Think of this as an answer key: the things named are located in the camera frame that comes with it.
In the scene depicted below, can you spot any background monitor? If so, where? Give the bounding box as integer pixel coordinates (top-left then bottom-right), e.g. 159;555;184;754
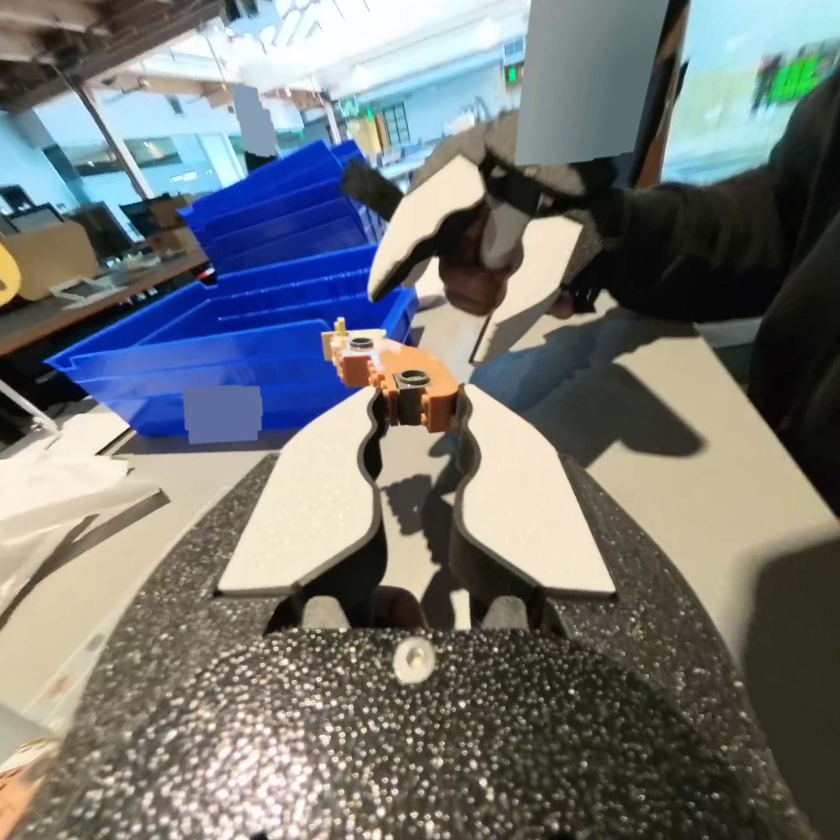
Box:
66;202;144;262

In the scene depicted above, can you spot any person's right hand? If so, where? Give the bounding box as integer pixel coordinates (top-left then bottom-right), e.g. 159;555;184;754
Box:
434;213;526;317

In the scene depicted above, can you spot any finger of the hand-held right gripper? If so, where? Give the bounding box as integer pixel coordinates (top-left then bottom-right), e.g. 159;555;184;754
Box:
470;213;586;366
366;156;488;304

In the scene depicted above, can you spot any person's black jacket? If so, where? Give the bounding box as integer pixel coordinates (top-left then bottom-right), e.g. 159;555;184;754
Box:
745;210;840;519

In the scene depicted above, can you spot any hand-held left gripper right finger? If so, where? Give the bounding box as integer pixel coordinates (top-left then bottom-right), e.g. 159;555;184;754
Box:
450;384;619;630

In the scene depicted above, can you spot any stack of blue plastic bins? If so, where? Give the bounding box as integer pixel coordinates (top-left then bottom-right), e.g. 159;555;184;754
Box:
177;139;388;277

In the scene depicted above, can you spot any grey desk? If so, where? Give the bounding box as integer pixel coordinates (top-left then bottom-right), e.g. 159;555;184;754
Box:
0;289;840;742

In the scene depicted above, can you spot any person's left hand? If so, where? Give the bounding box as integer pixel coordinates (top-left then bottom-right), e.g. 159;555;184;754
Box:
374;586;427;630

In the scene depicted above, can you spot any large blue plastic bin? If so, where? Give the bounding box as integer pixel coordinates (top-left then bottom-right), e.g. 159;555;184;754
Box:
45;244;421;439

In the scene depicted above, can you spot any dark board with yellow rim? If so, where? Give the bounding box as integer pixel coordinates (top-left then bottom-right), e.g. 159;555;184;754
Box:
0;235;25;307

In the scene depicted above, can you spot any orange toy brick model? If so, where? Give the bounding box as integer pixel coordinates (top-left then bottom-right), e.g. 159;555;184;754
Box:
322;317;457;434

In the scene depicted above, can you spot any background wooden desk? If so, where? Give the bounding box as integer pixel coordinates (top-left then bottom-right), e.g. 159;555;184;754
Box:
0;252;212;361

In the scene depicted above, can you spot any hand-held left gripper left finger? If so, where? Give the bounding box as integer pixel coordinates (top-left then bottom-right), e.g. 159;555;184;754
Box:
215;391;385;630

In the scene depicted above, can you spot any person's right forearm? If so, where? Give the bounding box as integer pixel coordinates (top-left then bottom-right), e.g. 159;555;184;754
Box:
594;72;840;322

